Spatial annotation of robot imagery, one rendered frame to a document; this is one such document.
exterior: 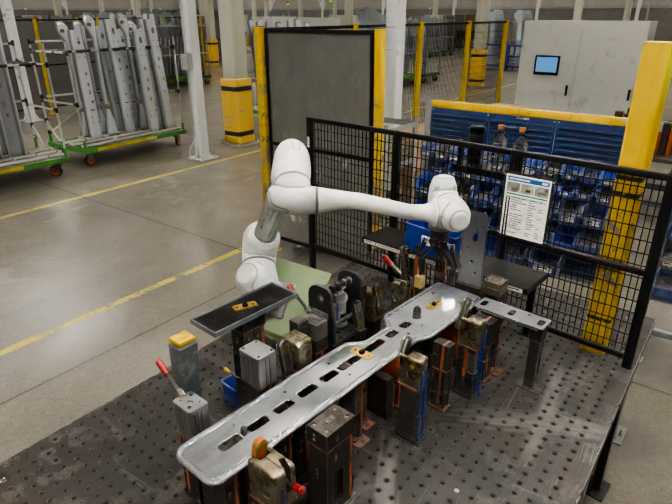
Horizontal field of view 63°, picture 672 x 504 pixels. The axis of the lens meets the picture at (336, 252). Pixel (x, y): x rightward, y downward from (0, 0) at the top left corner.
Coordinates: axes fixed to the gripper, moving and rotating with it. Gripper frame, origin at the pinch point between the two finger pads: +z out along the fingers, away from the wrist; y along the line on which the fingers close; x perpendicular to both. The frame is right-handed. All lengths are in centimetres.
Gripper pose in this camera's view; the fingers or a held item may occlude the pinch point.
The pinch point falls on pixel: (436, 276)
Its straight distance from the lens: 223.0
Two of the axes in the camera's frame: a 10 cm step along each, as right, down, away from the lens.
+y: 7.5, 2.7, -6.1
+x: 6.7, -3.0, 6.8
